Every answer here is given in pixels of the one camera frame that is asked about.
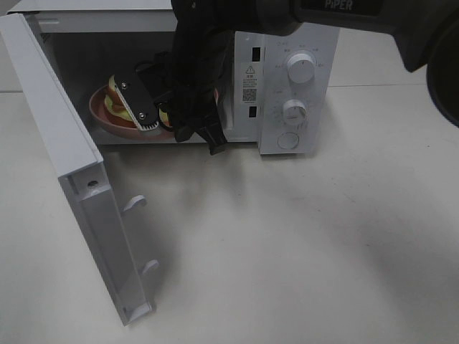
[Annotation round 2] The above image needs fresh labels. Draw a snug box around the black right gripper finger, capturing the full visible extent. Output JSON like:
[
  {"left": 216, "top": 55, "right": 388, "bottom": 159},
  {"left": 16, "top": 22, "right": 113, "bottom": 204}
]
[{"left": 195, "top": 107, "right": 227, "bottom": 155}]

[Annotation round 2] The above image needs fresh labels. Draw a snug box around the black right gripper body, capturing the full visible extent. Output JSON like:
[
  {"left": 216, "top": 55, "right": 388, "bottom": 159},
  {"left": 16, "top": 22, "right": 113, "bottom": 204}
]
[{"left": 137, "top": 22, "right": 233, "bottom": 143}]

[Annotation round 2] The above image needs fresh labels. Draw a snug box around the round white door button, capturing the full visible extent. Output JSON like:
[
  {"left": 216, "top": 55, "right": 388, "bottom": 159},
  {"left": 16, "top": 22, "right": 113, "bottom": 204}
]
[{"left": 277, "top": 133, "right": 300, "bottom": 150}]

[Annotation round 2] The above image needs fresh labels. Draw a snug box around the toast sandwich with lettuce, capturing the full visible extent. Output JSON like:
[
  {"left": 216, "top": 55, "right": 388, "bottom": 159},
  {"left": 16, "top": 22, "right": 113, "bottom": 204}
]
[{"left": 103, "top": 74, "right": 175, "bottom": 130}]

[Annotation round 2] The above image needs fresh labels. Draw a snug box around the pink round plate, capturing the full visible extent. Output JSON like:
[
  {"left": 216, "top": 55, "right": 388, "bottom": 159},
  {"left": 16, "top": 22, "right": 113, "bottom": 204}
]
[{"left": 88, "top": 84, "right": 219, "bottom": 141}]

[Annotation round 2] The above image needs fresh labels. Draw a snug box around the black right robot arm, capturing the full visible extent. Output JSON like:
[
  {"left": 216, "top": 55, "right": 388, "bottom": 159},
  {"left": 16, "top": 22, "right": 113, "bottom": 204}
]
[{"left": 133, "top": 0, "right": 458, "bottom": 154}]

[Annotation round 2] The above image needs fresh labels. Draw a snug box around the white warning label sticker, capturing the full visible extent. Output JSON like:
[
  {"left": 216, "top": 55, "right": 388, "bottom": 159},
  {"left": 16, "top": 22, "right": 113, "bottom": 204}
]
[{"left": 240, "top": 62, "right": 260, "bottom": 104}]

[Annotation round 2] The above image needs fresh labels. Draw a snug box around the lower white timer knob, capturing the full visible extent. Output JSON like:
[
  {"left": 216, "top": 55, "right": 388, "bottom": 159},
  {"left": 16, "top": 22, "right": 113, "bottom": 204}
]
[{"left": 282, "top": 99, "right": 307, "bottom": 126}]

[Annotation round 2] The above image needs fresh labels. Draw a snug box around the white microwave oven body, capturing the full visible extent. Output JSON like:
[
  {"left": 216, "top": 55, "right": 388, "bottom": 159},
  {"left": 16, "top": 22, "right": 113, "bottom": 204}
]
[{"left": 6, "top": 1, "right": 339, "bottom": 154}]

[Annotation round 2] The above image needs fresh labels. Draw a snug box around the upper white power knob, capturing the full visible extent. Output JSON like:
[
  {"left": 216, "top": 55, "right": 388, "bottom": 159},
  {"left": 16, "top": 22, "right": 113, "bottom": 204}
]
[{"left": 287, "top": 51, "right": 316, "bottom": 84}]

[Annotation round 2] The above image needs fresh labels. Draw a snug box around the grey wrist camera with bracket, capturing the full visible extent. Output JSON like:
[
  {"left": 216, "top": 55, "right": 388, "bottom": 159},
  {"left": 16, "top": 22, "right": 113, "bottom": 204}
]
[{"left": 114, "top": 71, "right": 159, "bottom": 133}]

